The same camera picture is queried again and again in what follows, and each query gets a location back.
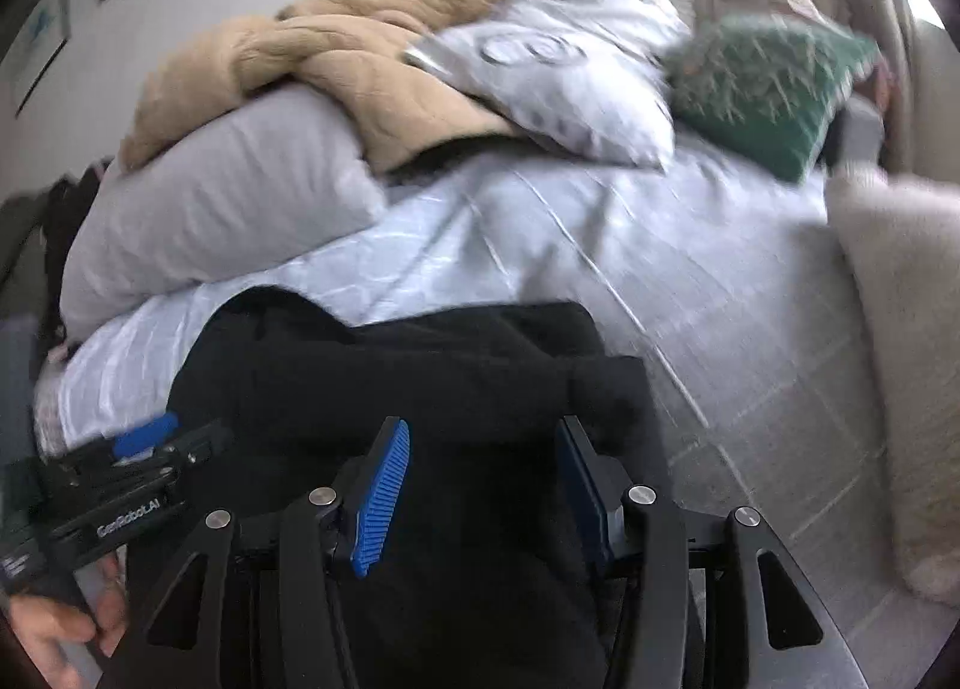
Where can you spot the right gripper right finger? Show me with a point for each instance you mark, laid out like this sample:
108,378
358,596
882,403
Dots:
709,600

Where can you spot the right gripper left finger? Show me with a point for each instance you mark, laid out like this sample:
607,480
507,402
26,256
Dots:
254,602

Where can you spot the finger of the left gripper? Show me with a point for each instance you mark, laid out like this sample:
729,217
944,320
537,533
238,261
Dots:
133,442
186,450

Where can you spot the black garment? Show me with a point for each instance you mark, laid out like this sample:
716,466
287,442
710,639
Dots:
482,582

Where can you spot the dark clothes pile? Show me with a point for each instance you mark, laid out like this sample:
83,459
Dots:
38,230

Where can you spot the person's left hand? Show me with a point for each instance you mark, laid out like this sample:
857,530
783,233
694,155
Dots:
42,625

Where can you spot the grey pillow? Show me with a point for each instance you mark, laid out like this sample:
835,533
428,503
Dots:
279,176

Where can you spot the white checked duvet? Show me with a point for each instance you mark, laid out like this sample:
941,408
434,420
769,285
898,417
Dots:
733,289

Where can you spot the cream fluffy blanket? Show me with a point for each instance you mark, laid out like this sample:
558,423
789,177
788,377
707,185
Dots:
900,235

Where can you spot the framed map picture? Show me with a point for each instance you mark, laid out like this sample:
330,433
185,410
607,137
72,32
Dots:
44,34

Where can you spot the beige fleece blanket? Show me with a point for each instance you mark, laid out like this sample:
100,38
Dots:
350,50

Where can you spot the green coral-pattern cushion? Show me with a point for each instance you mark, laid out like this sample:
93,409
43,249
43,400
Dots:
768,86

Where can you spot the white printed cushion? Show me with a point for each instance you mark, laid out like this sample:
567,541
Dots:
583,75

